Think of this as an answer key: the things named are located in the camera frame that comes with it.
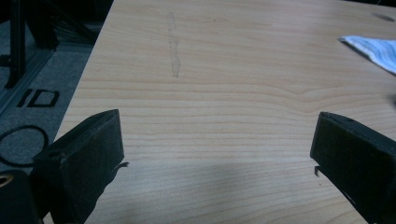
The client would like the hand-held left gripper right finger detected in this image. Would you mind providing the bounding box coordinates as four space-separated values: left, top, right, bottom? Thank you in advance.
309 111 396 224

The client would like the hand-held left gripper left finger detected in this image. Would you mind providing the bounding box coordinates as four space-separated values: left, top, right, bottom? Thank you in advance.
30 108 129 224

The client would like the blue striped towel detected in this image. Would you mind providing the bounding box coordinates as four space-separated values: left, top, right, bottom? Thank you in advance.
338 35 396 76

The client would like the black metal stand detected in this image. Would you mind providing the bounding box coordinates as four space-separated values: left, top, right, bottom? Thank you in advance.
0 0 98 90

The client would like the metal floor rail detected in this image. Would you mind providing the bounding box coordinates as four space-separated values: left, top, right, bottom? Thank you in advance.
0 46 59 117

